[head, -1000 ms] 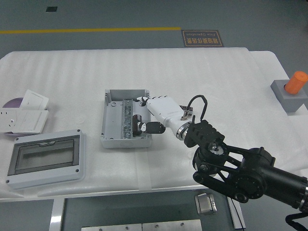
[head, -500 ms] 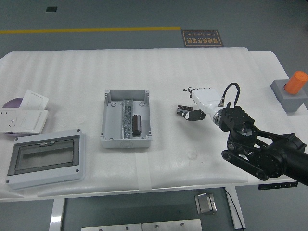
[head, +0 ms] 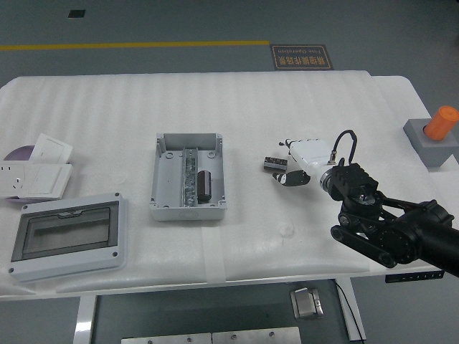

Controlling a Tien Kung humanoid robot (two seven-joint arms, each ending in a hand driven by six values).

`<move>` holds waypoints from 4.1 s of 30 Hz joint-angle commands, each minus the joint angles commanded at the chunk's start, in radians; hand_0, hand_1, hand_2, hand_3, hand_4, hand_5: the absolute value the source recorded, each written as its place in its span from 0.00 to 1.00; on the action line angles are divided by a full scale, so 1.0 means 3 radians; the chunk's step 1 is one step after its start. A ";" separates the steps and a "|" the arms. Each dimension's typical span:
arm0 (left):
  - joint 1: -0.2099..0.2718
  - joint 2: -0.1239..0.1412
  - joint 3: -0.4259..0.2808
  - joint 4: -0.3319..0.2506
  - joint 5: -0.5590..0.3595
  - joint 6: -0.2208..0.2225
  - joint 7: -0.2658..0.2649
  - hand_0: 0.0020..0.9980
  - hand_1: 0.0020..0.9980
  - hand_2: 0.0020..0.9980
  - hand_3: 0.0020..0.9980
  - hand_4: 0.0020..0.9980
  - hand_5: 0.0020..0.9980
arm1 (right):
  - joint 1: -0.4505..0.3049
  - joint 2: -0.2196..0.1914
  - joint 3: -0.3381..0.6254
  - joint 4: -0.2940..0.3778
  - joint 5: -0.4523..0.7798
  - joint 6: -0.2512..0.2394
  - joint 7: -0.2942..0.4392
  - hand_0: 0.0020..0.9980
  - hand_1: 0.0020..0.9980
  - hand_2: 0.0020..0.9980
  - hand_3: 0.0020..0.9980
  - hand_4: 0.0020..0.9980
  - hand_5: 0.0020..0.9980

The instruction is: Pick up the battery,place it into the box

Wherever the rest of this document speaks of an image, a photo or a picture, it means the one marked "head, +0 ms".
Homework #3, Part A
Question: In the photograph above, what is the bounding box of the grey metal plate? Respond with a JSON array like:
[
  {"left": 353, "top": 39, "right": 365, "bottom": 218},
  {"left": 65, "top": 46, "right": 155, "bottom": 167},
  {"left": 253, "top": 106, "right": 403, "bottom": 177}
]
[
  {"left": 211, "top": 327, "right": 303, "bottom": 344},
  {"left": 120, "top": 333, "right": 213, "bottom": 344}
]

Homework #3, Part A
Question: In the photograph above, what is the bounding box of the white wall switch panel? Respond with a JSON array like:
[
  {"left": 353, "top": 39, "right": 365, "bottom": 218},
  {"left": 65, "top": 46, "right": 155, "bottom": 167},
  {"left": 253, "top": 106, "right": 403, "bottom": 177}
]
[{"left": 20, "top": 163, "right": 74, "bottom": 201}]

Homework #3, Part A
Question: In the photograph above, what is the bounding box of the grey open junction box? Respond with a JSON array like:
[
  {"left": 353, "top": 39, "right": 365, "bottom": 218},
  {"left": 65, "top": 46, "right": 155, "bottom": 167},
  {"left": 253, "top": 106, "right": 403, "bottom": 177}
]
[{"left": 148, "top": 132, "right": 229, "bottom": 222}]

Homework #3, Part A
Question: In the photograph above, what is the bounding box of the black table control panel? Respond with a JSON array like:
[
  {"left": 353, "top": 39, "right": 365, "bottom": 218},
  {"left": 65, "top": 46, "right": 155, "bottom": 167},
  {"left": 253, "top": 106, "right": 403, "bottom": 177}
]
[{"left": 384, "top": 270, "right": 446, "bottom": 285}]

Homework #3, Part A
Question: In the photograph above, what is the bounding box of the orange cylinder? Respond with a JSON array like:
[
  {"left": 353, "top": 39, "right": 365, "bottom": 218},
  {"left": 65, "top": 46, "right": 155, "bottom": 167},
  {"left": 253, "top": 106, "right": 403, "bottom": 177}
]
[{"left": 425, "top": 105, "right": 459, "bottom": 142}]

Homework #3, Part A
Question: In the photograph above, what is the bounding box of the metal mounting rail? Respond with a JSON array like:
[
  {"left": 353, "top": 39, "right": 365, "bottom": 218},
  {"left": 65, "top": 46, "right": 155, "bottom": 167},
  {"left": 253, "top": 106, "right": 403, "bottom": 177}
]
[{"left": 181, "top": 146, "right": 199, "bottom": 209}]

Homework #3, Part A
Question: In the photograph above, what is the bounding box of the purple round disc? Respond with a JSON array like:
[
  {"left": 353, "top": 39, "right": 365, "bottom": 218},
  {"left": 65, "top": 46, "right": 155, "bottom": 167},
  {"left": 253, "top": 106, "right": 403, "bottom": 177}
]
[{"left": 3, "top": 144, "right": 37, "bottom": 163}]

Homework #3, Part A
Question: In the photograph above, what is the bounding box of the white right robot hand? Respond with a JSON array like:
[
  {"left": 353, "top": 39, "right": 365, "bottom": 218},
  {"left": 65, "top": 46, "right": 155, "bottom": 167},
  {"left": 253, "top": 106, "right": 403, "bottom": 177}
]
[{"left": 263, "top": 138, "right": 333, "bottom": 188}]

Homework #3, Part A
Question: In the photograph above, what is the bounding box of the thin black cable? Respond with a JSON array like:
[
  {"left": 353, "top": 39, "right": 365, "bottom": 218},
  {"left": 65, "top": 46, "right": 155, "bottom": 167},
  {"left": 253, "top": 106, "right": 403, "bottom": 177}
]
[{"left": 334, "top": 280, "right": 364, "bottom": 342}]

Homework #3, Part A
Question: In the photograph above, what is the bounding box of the white wall socket panel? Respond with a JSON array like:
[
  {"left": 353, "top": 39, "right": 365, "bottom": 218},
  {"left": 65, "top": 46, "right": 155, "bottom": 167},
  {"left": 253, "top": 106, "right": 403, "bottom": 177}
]
[{"left": 0, "top": 161, "right": 34, "bottom": 199}]

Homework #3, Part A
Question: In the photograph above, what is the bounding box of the grey block holder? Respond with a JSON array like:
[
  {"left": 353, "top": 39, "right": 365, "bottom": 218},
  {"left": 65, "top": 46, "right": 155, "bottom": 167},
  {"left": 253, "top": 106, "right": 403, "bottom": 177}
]
[{"left": 402, "top": 118, "right": 459, "bottom": 169}]

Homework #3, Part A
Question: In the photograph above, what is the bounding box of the black floor sign orange text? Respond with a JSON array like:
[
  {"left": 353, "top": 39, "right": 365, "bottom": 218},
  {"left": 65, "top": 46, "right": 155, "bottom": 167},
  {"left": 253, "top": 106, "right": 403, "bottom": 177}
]
[{"left": 270, "top": 44, "right": 335, "bottom": 72}]

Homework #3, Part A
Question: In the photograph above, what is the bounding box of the white foam mat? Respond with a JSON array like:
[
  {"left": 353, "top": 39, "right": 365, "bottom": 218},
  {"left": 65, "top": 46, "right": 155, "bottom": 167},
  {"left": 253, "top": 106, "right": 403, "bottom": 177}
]
[{"left": 0, "top": 70, "right": 445, "bottom": 299}]

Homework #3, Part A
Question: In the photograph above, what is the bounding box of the grey enclosure cover with window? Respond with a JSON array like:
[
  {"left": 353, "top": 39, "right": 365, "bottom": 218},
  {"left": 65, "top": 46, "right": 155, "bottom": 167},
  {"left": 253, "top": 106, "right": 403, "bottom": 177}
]
[{"left": 7, "top": 192, "right": 129, "bottom": 285}]

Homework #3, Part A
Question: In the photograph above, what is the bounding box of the white table leg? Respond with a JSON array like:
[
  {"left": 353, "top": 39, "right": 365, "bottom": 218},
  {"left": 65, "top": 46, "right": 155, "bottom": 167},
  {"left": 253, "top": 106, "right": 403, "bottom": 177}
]
[
  {"left": 334, "top": 277, "right": 368, "bottom": 342},
  {"left": 75, "top": 295, "right": 98, "bottom": 344}
]

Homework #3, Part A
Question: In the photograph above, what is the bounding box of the white thin switch plate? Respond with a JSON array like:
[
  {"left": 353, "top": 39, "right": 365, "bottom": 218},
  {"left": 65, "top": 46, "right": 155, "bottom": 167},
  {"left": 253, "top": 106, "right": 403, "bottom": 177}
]
[{"left": 29, "top": 133, "right": 75, "bottom": 166}]

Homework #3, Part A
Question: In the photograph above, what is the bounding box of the dark brown cylindrical battery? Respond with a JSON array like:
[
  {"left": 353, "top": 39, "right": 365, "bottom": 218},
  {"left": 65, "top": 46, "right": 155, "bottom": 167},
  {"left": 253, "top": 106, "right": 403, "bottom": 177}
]
[{"left": 196, "top": 170, "right": 213, "bottom": 205}]

